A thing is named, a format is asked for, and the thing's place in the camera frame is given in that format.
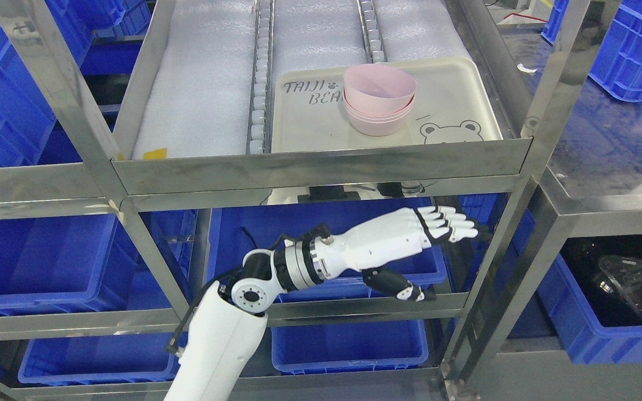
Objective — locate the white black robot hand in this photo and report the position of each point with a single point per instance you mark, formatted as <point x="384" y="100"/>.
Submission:
<point x="371" y="245"/>

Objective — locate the pink plastic bowl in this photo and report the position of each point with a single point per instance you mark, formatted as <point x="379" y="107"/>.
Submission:
<point x="378" y="89"/>

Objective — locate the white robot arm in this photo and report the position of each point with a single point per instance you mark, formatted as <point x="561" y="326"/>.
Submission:
<point x="222" y="337"/>

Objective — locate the steel shelf rack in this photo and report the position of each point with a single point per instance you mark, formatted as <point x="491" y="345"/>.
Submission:
<point x="127" y="188"/>

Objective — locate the stacked pink bowls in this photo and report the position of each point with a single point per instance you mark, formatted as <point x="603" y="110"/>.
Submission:
<point x="377" y="125"/>

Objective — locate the beige bear tray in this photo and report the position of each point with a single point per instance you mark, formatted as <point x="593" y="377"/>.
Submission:
<point x="431" y="101"/>

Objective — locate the white foam sheet left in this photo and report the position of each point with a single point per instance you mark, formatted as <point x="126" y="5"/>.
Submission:
<point x="199" y="104"/>

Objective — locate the blue bin under table right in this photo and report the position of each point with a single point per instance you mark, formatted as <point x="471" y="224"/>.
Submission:
<point x="593" y="296"/>

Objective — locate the steel work table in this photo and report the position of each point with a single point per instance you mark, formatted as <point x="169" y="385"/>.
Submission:
<point x="591" y="194"/>

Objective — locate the left blue crate on table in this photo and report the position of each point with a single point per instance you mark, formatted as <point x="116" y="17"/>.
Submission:
<point x="618" y="66"/>

